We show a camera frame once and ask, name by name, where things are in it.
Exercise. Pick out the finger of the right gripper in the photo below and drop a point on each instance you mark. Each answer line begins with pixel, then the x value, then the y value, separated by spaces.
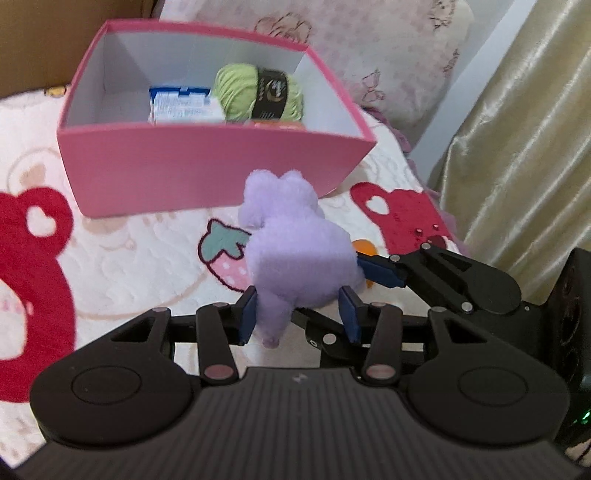
pixel 381 270
pixel 328 336

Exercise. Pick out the clear plastic swab box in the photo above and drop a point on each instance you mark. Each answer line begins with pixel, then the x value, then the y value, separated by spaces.
pixel 196 109

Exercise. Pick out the pink cardboard box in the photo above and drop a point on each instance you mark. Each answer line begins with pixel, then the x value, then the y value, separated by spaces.
pixel 119 163

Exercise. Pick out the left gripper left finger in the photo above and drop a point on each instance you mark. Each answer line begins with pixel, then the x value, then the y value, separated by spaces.
pixel 219 326

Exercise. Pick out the white red bear blanket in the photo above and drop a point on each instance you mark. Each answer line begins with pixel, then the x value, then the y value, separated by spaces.
pixel 117 268

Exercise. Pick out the purple plush toy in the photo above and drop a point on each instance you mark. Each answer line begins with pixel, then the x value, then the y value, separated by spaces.
pixel 296 257

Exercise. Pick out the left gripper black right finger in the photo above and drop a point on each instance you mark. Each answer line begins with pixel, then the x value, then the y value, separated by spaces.
pixel 378 329

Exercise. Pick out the green yarn ball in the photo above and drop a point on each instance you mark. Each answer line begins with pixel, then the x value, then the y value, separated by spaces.
pixel 249 92

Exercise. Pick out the pink floral pillow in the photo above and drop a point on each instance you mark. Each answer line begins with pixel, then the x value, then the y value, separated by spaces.
pixel 395 56

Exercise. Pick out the gold satin curtain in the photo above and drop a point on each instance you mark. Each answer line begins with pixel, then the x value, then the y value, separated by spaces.
pixel 516 176

